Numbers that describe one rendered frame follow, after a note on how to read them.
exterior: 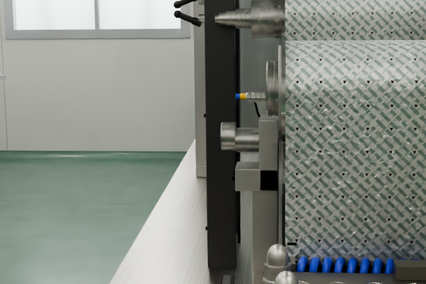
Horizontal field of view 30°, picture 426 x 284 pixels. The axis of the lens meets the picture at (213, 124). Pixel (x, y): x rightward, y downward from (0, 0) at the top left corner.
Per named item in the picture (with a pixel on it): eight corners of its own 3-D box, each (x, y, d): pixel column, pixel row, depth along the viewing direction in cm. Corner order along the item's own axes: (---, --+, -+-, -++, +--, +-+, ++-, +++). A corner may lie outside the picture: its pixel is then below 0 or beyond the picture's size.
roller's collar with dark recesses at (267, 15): (252, 37, 134) (252, -2, 133) (288, 37, 133) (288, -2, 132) (251, 39, 127) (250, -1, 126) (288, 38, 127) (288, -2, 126)
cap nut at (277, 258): (263, 274, 99) (263, 239, 98) (292, 274, 99) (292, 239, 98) (262, 284, 96) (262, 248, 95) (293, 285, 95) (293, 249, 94)
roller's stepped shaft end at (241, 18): (215, 28, 132) (215, 8, 132) (251, 28, 132) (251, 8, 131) (214, 28, 129) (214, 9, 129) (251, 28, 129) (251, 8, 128)
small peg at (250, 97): (245, 98, 108) (246, 104, 109) (266, 98, 107) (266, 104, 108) (246, 90, 108) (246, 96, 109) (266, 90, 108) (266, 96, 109)
